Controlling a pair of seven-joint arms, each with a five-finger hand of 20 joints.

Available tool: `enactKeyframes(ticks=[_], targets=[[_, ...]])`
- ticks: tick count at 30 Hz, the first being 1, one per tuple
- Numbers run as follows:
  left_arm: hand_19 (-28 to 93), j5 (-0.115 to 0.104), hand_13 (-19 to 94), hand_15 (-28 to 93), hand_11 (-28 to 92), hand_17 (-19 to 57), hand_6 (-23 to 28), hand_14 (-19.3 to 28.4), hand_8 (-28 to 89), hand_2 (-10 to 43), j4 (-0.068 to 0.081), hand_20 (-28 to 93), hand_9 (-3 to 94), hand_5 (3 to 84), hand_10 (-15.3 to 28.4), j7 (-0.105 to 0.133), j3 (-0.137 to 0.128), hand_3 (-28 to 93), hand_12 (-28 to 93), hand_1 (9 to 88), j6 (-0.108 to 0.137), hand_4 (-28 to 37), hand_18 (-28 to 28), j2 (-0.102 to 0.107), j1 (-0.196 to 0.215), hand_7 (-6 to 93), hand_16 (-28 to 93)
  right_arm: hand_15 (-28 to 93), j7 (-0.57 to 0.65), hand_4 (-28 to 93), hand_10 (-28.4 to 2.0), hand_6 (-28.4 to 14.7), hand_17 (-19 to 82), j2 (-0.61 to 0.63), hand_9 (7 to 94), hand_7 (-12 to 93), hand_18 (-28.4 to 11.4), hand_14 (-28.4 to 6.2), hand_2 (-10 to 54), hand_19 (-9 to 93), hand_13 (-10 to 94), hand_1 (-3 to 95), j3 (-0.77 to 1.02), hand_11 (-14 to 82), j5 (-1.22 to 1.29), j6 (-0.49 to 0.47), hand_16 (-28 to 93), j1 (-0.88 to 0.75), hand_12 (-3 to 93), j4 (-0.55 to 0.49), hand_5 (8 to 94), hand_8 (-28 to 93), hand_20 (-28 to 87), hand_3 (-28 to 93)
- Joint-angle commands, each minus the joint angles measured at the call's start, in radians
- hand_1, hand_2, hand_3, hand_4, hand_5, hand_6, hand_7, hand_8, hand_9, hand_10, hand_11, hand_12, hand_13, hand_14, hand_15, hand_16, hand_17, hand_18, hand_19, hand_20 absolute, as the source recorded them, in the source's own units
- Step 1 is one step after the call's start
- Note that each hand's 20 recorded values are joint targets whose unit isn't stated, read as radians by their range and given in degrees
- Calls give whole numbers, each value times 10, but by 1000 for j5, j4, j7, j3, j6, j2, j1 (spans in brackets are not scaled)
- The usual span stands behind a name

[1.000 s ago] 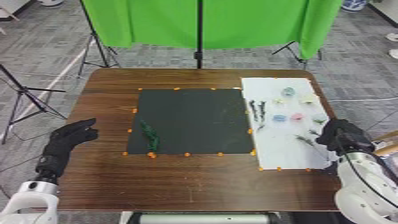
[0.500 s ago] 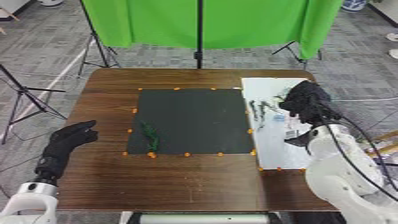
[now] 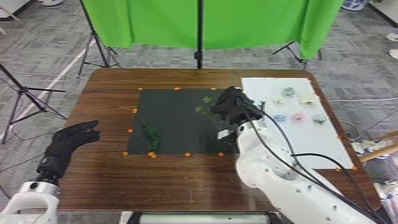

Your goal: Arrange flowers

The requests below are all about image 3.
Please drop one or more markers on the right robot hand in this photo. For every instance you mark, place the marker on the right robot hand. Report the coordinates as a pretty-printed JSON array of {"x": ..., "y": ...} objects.
[{"x": 233, "y": 105}]

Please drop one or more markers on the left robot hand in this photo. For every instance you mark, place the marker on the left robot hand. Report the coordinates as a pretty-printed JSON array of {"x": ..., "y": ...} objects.
[{"x": 69, "y": 140}]

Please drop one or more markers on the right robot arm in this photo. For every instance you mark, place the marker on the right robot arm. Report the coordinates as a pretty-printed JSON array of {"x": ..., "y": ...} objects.
[{"x": 295, "y": 186}]

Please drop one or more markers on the small green sprig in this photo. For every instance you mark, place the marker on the small green sprig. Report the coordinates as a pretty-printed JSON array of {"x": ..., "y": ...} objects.
[{"x": 206, "y": 99}]

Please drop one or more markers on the leafy green sprig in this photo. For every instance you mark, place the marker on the leafy green sprig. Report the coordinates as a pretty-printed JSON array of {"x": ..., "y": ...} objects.
[{"x": 204, "y": 111}]

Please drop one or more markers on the white flower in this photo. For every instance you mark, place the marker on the white flower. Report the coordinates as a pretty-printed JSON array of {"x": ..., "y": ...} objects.
[
  {"x": 277, "y": 100},
  {"x": 307, "y": 101}
]

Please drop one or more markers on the dark mat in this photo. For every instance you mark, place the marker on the dark mat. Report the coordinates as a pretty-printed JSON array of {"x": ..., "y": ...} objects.
[{"x": 171, "y": 116}]

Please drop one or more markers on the pink flower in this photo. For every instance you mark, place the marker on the pink flower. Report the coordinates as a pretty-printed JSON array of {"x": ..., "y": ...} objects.
[{"x": 297, "y": 117}]

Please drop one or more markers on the long green sprig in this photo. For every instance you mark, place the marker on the long green sprig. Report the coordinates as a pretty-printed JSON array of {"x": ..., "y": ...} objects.
[{"x": 151, "y": 136}]

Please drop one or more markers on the pale blue flower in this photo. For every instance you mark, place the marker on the pale blue flower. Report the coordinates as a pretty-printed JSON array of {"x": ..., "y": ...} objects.
[{"x": 320, "y": 119}]

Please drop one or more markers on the black tripod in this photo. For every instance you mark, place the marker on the black tripod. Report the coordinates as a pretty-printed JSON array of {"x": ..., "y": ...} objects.
[{"x": 27, "y": 95}]

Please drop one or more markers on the white sheet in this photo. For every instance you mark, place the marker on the white sheet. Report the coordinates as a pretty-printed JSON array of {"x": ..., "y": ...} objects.
[{"x": 307, "y": 143}]

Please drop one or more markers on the black stand legs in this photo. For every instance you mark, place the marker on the black stand legs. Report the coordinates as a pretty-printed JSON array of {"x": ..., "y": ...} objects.
[{"x": 293, "y": 53}]

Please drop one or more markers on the black stand pole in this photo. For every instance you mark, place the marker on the black stand pole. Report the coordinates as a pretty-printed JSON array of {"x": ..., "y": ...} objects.
[{"x": 199, "y": 33}]

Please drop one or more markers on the black light stand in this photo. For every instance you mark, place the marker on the black light stand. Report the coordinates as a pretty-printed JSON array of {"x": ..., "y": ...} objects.
[{"x": 94, "y": 43}]

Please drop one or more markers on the pale grey bar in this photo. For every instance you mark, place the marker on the pale grey bar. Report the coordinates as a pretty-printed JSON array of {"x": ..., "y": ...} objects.
[{"x": 201, "y": 219}]

